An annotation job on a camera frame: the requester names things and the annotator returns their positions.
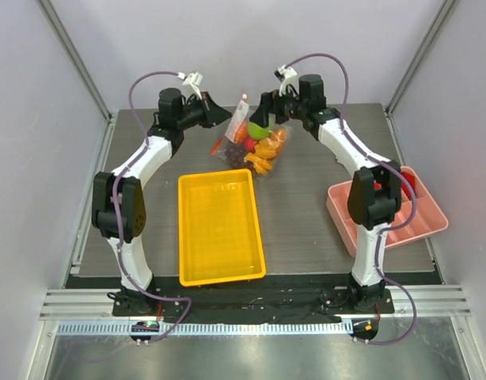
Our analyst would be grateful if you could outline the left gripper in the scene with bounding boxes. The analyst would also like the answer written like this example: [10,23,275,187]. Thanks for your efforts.
[177,93,232,131]

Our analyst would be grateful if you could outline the clear zip top bag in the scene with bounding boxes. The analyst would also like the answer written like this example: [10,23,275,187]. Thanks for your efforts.
[211,93,292,177]

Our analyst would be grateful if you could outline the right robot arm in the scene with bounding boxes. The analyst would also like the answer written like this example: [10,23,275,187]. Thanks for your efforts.
[250,73,401,313]

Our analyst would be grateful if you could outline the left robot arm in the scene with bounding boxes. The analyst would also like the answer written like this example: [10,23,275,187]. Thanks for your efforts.
[91,88,232,316]

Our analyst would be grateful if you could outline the green fake apple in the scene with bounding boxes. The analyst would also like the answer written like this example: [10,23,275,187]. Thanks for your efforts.
[247,122,271,140]

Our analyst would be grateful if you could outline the orange fake pumpkin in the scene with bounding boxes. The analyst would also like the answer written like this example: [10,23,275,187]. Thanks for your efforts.
[234,122,248,144]

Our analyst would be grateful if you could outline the red fake fruit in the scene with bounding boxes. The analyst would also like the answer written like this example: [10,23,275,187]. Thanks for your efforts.
[244,136,258,152]

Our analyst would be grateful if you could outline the purple fake grapes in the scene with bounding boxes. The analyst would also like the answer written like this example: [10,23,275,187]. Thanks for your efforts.
[223,141,248,169]

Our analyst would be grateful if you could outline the yellow plastic tray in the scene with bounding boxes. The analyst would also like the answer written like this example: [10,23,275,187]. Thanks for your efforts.
[178,169,267,287]

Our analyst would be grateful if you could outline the red object in organizer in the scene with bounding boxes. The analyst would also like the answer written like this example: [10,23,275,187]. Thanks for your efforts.
[373,171,420,197]

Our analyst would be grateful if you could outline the pink divided organizer box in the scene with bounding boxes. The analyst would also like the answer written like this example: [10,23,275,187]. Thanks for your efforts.
[325,165,450,260]

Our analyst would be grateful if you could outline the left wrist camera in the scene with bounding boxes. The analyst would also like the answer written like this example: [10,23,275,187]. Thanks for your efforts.
[177,72,203,99]

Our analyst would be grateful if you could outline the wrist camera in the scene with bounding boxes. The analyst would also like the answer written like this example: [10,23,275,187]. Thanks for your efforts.
[177,72,203,99]
[274,65,298,96]

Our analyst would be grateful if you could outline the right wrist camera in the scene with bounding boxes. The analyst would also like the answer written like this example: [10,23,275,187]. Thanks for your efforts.
[274,65,298,96]

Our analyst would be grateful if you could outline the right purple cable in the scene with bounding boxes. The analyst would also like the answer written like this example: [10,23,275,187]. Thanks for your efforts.
[286,53,420,348]

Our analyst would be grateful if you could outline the purple cable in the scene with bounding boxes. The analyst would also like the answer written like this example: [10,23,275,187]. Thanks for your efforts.
[286,53,420,348]
[116,70,193,365]

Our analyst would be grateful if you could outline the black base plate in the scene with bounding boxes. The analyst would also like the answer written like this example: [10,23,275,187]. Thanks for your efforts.
[107,274,395,325]

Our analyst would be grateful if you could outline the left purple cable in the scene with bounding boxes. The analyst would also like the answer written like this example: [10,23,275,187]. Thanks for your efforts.
[116,70,193,365]

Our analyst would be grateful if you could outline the white slotted cable duct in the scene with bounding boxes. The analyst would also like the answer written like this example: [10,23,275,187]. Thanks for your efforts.
[57,319,353,336]

